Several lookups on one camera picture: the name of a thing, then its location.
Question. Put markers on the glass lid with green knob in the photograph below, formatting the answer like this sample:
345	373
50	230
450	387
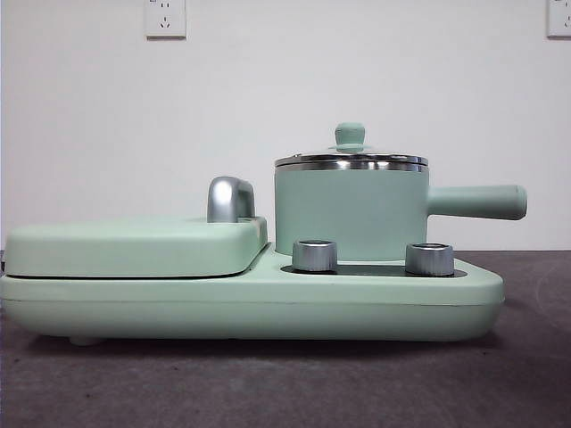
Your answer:
350	134

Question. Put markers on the silver control knob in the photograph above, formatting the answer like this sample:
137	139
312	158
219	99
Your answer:
428	259
312	256

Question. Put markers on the mint green breakfast machine base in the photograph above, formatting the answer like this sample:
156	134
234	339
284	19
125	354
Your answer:
178	307

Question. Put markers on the mint green griddle cover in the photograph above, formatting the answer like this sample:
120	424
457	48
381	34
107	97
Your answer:
111	247

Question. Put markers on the white wall socket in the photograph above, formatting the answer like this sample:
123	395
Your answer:
165	20
560	18

